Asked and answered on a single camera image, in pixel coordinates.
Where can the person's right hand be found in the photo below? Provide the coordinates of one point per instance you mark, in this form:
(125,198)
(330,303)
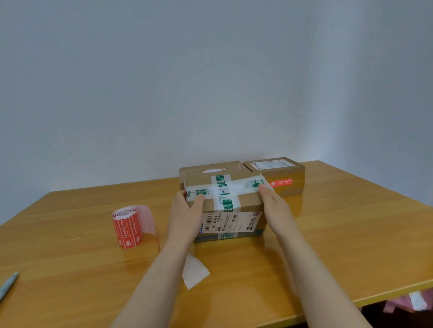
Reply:
(279,216)

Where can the person's left hand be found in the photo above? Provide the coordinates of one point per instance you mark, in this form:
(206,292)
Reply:
(184,219)

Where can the box with green GT tape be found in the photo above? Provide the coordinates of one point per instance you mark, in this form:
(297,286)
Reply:
(250,202)

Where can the single red label paper sticker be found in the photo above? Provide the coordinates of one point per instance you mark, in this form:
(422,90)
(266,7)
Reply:
(281,182)

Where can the cardboard box with torn tape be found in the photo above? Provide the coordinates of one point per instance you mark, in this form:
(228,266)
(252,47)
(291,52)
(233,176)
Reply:
(287,172)

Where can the wide cardboard box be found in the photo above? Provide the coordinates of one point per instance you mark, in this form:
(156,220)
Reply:
(193,172)

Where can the white backing paper piece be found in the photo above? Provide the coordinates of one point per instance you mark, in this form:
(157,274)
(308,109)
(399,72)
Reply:
(196,272)

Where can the roll of red stickers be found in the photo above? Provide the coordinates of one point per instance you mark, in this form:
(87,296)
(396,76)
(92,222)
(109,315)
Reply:
(127,229)

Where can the person's left forearm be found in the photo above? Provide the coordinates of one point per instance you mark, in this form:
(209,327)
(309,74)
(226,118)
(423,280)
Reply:
(155,287)

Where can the person's right forearm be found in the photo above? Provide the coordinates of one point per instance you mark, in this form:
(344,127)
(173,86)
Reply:
(321,287)

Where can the white tag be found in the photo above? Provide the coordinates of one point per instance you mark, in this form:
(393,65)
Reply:
(418,301)

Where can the light blue pen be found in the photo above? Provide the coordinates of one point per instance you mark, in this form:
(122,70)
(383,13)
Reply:
(8,285)

